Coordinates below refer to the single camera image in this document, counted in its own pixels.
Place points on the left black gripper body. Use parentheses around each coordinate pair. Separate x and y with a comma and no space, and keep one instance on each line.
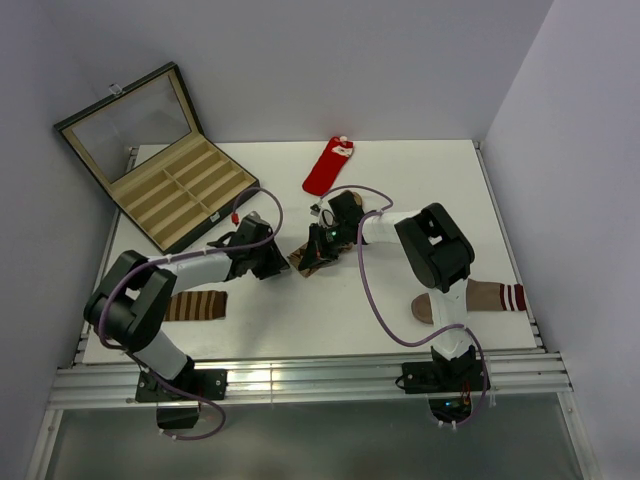
(265,260)

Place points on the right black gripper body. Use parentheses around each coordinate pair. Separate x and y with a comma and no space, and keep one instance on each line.
(328,241)

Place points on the tan argyle sock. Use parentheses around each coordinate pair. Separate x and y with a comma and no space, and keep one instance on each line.
(312,262)

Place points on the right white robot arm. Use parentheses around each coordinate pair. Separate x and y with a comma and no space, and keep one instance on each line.
(438,253)

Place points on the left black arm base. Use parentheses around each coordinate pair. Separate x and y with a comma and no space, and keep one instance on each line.
(179,401)

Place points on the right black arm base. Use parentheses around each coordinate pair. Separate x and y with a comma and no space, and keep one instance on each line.
(454,381)

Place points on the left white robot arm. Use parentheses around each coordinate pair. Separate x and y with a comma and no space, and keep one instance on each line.
(128,307)

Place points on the red christmas sock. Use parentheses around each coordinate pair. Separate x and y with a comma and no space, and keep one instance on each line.
(333,158)

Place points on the brown striped sock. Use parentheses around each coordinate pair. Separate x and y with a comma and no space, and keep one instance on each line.
(206,305)

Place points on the tan sock maroon stripes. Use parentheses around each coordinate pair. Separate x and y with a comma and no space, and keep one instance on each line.
(481,296)

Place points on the black compartment display box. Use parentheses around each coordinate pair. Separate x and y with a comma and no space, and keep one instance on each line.
(145,146)

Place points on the aluminium frame rail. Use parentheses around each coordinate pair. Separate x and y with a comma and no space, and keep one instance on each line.
(302,381)

